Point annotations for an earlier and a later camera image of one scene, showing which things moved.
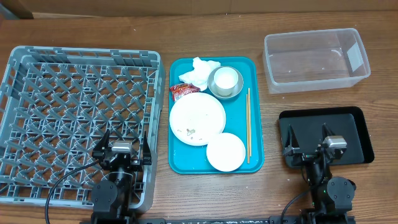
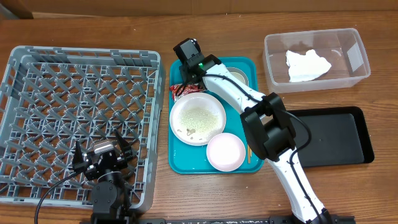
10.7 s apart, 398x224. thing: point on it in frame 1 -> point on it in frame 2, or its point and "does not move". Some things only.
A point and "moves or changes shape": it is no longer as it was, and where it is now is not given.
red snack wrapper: (179, 90) does not move
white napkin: (199, 76) moves or changes shape
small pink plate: (226, 152) does not move
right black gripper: (291, 145) -> (182, 72)
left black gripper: (137, 165) -> (78, 165)
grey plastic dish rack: (56, 106) does not move
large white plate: (196, 117) does not move
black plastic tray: (348, 122) does not move
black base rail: (274, 219) does not move
